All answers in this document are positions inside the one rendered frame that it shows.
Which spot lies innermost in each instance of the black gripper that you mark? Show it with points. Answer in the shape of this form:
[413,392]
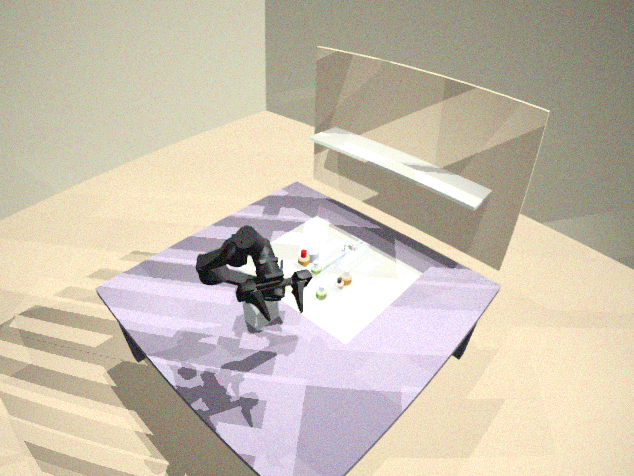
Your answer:
[271,277]

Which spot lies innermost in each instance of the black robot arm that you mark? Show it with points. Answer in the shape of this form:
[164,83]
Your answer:
[212,268]

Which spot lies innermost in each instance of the tan jar with white cap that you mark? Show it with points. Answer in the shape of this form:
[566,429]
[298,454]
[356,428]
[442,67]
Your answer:
[346,276]

